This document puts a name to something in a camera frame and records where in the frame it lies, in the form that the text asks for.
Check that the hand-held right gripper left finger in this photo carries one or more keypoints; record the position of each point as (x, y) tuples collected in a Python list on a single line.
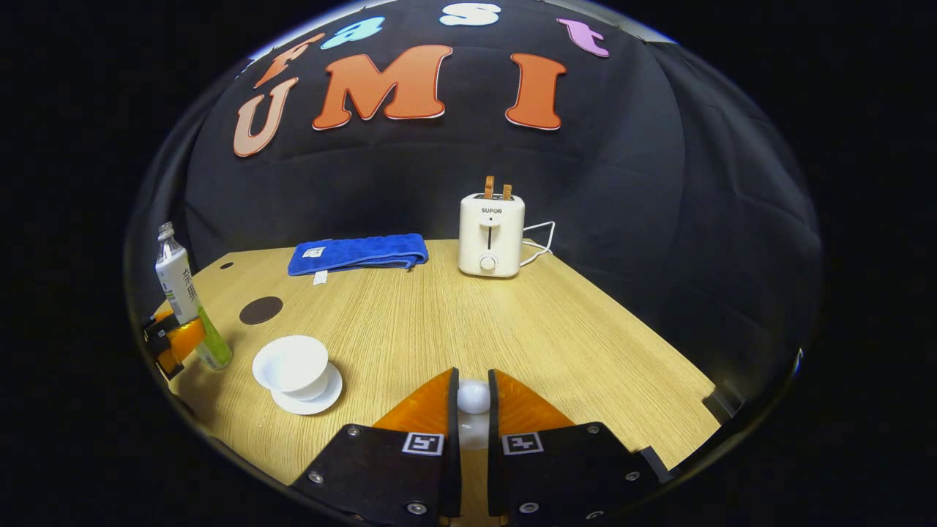
[(388, 468)]

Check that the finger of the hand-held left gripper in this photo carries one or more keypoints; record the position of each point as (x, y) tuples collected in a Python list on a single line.
[(183, 340)]

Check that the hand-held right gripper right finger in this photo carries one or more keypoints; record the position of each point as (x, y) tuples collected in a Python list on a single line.
[(564, 468)]

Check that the clear water bottle green label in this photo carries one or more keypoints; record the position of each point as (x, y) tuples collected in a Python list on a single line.
[(179, 282)]

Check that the dark round coaster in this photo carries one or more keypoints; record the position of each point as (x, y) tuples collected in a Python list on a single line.
[(261, 310)]

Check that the white teacup lid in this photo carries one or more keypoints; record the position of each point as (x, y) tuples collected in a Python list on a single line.
[(473, 397)]

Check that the white teacup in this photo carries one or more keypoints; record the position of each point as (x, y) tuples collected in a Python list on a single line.
[(293, 364)]

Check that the dark table edge clamp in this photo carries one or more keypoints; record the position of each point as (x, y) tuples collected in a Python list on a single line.
[(723, 404)]

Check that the blue folded towel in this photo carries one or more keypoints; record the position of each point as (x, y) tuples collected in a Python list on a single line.
[(359, 252)]

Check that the cream toaster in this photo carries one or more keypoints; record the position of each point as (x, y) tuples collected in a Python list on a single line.
[(492, 234)]

